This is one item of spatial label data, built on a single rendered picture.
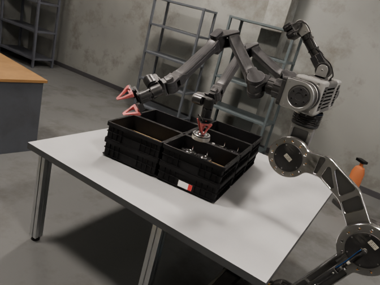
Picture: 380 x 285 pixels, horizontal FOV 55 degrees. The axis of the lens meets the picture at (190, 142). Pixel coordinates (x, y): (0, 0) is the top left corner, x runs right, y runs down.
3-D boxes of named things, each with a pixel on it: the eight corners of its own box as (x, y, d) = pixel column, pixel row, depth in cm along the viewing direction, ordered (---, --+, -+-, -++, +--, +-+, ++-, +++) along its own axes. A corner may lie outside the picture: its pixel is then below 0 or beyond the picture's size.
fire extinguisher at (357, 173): (355, 208, 436) (376, 162, 416) (352, 215, 414) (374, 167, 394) (333, 198, 448) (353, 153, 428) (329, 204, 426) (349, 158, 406)
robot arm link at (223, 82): (247, 44, 219) (248, 58, 227) (239, 42, 221) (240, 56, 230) (216, 92, 198) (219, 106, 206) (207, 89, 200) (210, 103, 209)
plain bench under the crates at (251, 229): (306, 258, 308) (337, 185, 286) (221, 399, 174) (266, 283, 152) (159, 180, 379) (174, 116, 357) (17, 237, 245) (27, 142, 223)
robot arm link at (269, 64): (254, 36, 223) (255, 49, 231) (235, 44, 220) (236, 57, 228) (300, 77, 196) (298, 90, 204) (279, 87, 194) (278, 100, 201)
